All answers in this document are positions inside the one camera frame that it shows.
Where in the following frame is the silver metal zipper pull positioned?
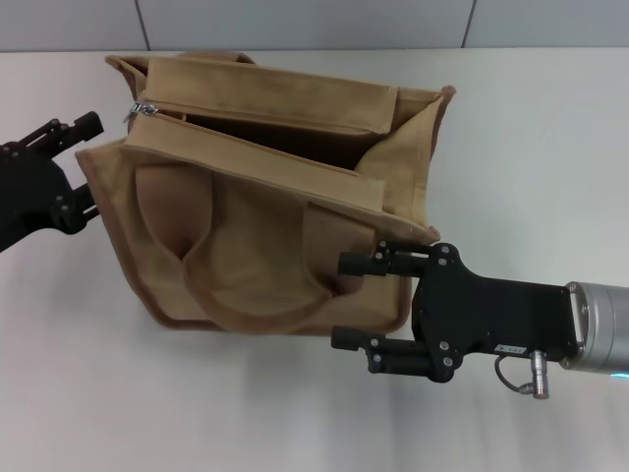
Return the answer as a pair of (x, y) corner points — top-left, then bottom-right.
(122, 100), (160, 125)

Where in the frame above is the khaki canvas food bag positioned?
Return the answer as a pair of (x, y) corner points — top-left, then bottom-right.
(74, 51), (458, 340)

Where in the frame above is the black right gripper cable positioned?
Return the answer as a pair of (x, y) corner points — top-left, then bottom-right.
(492, 348), (554, 399)

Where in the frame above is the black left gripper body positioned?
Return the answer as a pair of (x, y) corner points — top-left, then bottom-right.
(0, 135), (76, 255)

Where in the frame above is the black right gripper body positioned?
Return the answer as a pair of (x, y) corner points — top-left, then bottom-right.
(412, 243), (580, 384)

